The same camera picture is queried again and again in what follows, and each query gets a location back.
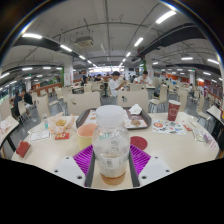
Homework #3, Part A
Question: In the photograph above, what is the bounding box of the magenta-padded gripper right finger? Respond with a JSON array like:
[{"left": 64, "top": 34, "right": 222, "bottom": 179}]
[{"left": 128, "top": 143, "right": 173, "bottom": 188}]

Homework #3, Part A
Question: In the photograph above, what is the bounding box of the flat round red coaster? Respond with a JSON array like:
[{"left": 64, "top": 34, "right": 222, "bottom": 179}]
[{"left": 129, "top": 135, "right": 149, "bottom": 152}]

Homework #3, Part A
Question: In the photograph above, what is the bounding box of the red wallet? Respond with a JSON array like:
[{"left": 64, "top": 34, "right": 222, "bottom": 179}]
[{"left": 15, "top": 140, "right": 32, "bottom": 159}]

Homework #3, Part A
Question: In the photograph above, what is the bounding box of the colourful sticker sheet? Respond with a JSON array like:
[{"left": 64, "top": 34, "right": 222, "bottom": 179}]
[{"left": 152, "top": 119, "right": 187, "bottom": 136}]

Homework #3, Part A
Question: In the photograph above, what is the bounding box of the clear plastic wrapper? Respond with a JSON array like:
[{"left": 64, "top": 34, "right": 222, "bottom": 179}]
[{"left": 192, "top": 128, "right": 214, "bottom": 145}]

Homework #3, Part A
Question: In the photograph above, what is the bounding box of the clear plastic drink bottle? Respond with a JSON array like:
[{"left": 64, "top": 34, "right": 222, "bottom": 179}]
[{"left": 91, "top": 104, "right": 131, "bottom": 186}]

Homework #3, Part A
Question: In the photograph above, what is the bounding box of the white crumpled napkin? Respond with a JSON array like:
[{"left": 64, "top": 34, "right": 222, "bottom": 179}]
[{"left": 128, "top": 103, "right": 143, "bottom": 116}]

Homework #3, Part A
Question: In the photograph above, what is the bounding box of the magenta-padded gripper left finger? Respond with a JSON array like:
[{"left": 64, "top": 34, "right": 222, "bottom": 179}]
[{"left": 52, "top": 143, "right": 97, "bottom": 188}]

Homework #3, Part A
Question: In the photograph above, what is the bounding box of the small red packet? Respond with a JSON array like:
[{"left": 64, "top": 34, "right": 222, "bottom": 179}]
[
  {"left": 182, "top": 123, "right": 194, "bottom": 132},
  {"left": 54, "top": 132, "right": 70, "bottom": 141}
]

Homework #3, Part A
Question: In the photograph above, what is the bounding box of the yellow cup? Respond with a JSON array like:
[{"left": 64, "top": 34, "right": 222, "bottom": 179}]
[{"left": 76, "top": 123, "right": 99, "bottom": 151}]

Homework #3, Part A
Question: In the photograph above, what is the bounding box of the ceiling air conditioner unit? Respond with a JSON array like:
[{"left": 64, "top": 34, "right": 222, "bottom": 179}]
[{"left": 74, "top": 35, "right": 95, "bottom": 48}]

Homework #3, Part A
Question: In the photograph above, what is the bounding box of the ceiling lights group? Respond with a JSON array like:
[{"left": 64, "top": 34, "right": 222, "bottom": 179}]
[{"left": 0, "top": 9, "right": 224, "bottom": 84}]

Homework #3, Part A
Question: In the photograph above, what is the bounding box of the white paper card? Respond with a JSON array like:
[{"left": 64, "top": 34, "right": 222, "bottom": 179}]
[{"left": 28, "top": 129, "right": 52, "bottom": 143}]

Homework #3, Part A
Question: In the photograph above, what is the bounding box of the small teal-capped bottle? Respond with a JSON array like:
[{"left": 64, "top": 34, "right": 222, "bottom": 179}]
[{"left": 42, "top": 113, "right": 50, "bottom": 131}]

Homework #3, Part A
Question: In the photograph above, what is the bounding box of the brown food tray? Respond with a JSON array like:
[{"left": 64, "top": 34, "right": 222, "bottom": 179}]
[{"left": 75, "top": 107, "right": 153, "bottom": 130}]

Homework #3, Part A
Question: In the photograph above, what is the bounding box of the cream dining table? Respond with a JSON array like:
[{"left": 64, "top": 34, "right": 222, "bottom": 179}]
[
  {"left": 206, "top": 105, "right": 224, "bottom": 134},
  {"left": 0, "top": 115, "right": 20, "bottom": 149}
]

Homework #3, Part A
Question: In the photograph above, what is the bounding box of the red paper cup with lid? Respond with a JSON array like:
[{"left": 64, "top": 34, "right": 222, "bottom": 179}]
[{"left": 167, "top": 99, "right": 182, "bottom": 122}]

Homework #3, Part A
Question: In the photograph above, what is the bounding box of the person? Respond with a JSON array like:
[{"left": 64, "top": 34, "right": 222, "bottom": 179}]
[
  {"left": 109, "top": 70, "right": 127, "bottom": 99},
  {"left": 9, "top": 90, "right": 23, "bottom": 118},
  {"left": 133, "top": 70, "right": 153, "bottom": 87},
  {"left": 20, "top": 88, "right": 34, "bottom": 111}
]

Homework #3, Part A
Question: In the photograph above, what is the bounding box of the cream chairs group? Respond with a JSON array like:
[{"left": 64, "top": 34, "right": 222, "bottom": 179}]
[{"left": 0, "top": 81, "right": 224, "bottom": 124}]

